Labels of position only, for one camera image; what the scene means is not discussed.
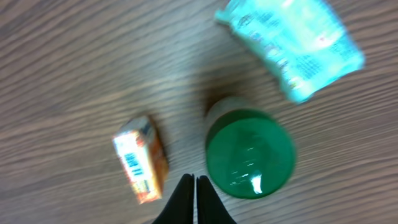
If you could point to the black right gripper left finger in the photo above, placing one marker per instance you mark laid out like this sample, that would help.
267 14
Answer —
179 208

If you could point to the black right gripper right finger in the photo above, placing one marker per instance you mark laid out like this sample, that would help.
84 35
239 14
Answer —
210 209

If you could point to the orange snack box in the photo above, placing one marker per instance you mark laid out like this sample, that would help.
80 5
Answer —
142 156

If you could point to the green lid jar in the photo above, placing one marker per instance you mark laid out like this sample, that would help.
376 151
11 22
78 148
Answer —
248 153

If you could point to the teal wet wipes pack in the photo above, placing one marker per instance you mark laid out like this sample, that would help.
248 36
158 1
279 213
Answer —
302 43

